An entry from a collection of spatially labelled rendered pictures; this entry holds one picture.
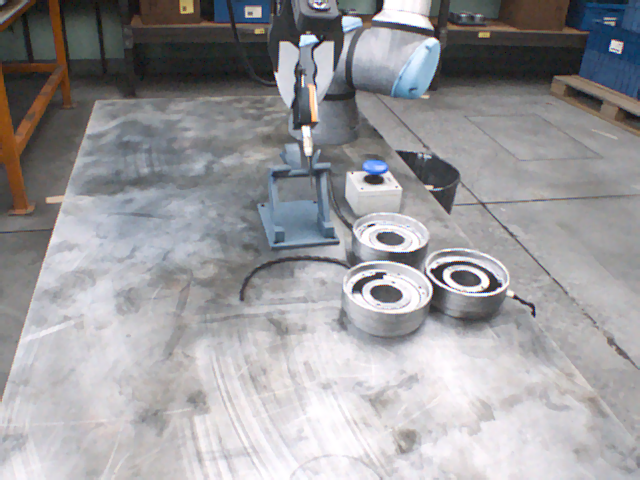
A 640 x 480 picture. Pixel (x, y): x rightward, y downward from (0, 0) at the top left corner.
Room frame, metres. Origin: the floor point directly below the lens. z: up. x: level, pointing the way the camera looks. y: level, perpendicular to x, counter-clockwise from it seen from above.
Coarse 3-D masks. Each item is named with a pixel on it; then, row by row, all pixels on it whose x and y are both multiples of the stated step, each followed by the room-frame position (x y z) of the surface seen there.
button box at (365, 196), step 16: (352, 176) 0.86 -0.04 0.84; (368, 176) 0.86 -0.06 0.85; (384, 176) 0.87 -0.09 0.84; (352, 192) 0.84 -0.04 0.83; (368, 192) 0.82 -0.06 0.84; (384, 192) 0.82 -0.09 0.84; (400, 192) 0.83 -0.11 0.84; (352, 208) 0.83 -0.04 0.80; (368, 208) 0.82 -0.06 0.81; (384, 208) 0.82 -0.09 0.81
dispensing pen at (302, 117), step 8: (296, 72) 0.78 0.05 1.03; (304, 72) 0.78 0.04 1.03; (304, 80) 0.78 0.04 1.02; (296, 88) 0.75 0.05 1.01; (304, 88) 0.75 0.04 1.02; (296, 96) 0.75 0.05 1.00; (304, 96) 0.75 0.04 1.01; (296, 104) 0.75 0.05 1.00; (304, 104) 0.74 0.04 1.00; (296, 112) 0.74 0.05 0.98; (304, 112) 0.73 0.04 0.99; (296, 120) 0.74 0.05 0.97; (304, 120) 0.73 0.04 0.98; (296, 128) 0.75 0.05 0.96; (304, 128) 0.74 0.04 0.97; (304, 136) 0.73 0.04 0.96; (304, 144) 0.73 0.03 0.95; (304, 152) 0.72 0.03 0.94
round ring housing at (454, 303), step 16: (432, 256) 0.65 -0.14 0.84; (448, 256) 0.66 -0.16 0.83; (464, 256) 0.67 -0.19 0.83; (480, 256) 0.66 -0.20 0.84; (448, 272) 0.63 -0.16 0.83; (464, 272) 0.64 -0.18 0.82; (480, 272) 0.63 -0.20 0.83; (496, 272) 0.64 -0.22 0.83; (432, 288) 0.59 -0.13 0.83; (448, 288) 0.58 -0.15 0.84; (464, 288) 0.59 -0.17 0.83; (480, 288) 0.60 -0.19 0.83; (432, 304) 0.60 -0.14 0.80; (448, 304) 0.57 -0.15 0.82; (464, 304) 0.57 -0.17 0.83; (480, 304) 0.57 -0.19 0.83; (496, 304) 0.58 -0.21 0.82
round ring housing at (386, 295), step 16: (352, 272) 0.60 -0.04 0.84; (368, 272) 0.62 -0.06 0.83; (384, 272) 0.62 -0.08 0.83; (400, 272) 0.62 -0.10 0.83; (416, 272) 0.61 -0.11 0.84; (368, 288) 0.58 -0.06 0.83; (384, 288) 0.59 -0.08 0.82; (400, 288) 0.59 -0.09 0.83; (416, 288) 0.59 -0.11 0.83; (352, 304) 0.54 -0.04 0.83; (384, 304) 0.55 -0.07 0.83; (400, 304) 0.55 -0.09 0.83; (352, 320) 0.55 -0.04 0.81; (368, 320) 0.53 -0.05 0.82; (384, 320) 0.52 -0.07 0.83; (400, 320) 0.52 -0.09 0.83; (416, 320) 0.53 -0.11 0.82; (384, 336) 0.53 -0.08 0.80
